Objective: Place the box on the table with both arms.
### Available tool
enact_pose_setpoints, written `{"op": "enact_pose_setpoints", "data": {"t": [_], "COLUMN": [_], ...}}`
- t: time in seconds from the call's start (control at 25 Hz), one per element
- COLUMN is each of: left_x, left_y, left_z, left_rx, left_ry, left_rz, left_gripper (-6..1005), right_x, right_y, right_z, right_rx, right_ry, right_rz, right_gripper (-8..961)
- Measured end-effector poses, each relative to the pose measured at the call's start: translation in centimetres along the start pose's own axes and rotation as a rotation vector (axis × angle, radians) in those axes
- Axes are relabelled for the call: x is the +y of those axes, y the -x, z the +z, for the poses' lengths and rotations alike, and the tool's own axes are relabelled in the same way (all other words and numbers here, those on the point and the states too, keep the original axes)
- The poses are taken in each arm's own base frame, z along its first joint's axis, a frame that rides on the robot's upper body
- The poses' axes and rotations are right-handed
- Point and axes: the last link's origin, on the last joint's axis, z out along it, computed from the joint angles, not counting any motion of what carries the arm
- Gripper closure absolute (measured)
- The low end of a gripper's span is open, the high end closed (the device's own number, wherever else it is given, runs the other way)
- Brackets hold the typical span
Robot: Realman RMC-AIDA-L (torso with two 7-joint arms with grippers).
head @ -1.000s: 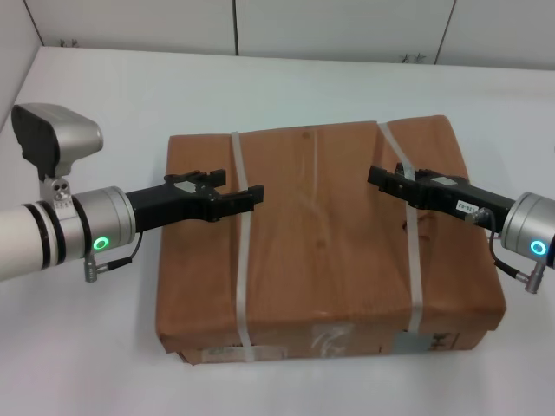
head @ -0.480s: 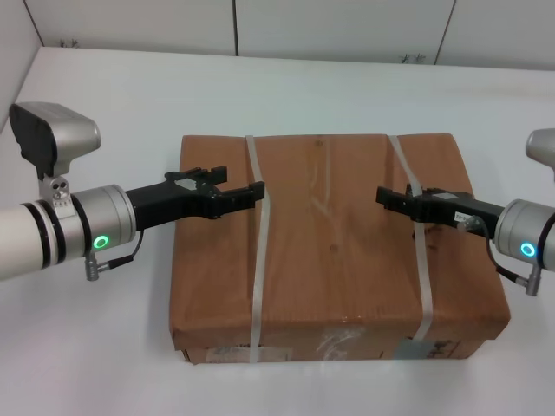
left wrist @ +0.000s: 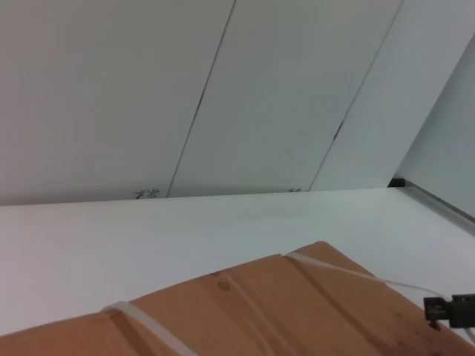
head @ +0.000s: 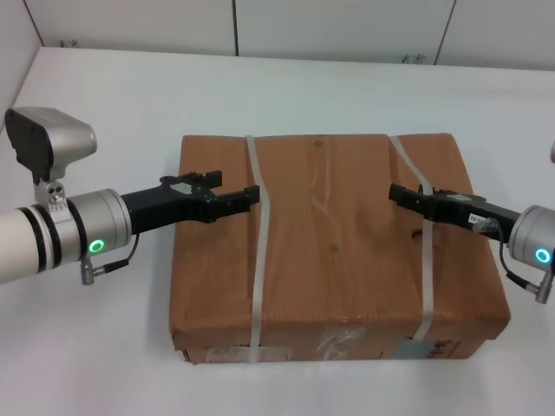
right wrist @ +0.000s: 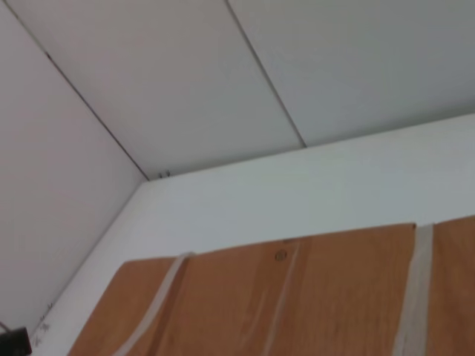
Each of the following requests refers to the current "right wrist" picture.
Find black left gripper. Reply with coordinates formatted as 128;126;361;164
0;326;31;356

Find brown cardboard box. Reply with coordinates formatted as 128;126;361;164
68;214;475;356

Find clear packing tape strip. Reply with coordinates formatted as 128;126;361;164
259;240;301;356

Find white plastic packing strap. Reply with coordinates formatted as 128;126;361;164
111;251;197;356
392;222;435;356

